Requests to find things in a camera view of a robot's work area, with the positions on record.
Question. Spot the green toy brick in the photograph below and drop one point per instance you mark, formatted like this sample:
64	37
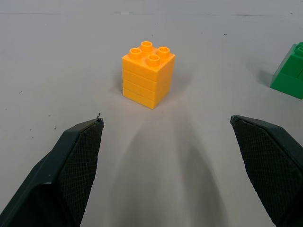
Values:
290	75

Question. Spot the orange toy brick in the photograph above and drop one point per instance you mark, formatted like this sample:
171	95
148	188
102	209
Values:
148	75

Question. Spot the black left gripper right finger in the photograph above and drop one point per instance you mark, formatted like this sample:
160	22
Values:
274	165

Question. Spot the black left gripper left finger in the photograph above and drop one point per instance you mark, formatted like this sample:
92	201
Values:
59	175

